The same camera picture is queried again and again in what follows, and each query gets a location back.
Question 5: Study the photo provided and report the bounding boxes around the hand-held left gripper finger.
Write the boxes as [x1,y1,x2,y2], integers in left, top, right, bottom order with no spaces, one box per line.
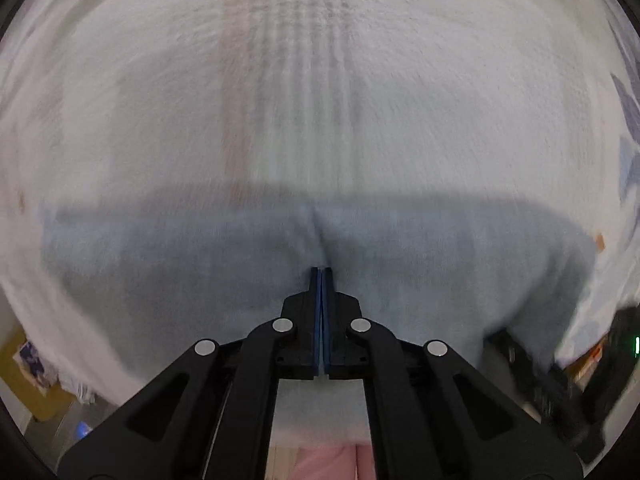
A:
[57,267,321,480]
[322,267,584,480]

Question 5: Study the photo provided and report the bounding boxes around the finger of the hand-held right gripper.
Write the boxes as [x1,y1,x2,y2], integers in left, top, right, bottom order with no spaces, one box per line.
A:
[486,329,609,464]

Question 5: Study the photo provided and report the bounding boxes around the grey hoodie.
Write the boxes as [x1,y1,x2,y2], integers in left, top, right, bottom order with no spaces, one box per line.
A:
[40,185,598,443]

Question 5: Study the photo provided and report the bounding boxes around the person's pink pants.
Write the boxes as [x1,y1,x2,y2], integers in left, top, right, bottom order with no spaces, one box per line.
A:
[287,442,376,480]

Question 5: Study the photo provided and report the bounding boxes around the leaf print bed sheet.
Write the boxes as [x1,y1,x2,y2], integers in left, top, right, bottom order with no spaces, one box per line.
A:
[0,0,640,411]

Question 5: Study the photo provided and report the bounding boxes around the pile of printed papers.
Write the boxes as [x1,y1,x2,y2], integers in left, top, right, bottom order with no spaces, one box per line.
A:
[12,342,97,407]

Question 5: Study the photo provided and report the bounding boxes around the cardboard box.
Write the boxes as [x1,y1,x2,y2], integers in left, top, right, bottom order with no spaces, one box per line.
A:
[0,325,76,423]

